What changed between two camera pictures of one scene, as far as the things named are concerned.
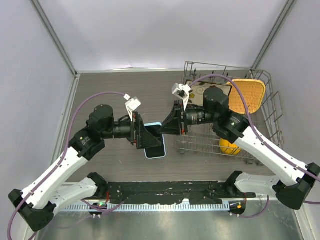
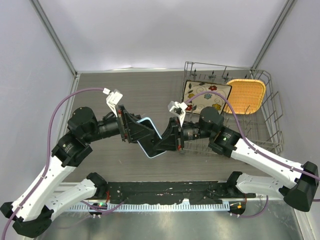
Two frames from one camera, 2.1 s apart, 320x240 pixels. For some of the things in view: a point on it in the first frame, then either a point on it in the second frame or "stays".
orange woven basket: x=254 y=91 stays
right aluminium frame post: x=279 y=22 stays
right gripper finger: x=172 y=127 -> x=168 y=142
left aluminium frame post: x=45 y=20 stays
